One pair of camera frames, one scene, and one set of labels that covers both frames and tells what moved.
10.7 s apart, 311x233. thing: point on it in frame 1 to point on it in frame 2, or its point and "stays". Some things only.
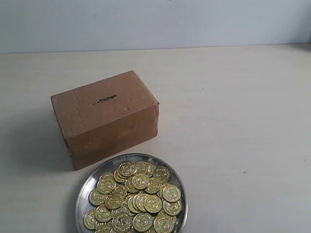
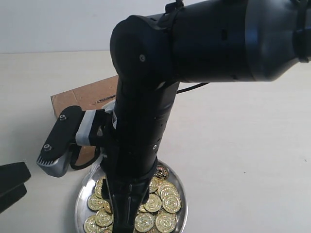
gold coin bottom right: x=163 y=224 stays
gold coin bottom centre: x=142 y=222 stays
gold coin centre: x=153 y=204 stays
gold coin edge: x=171 y=193 to x=171 y=203
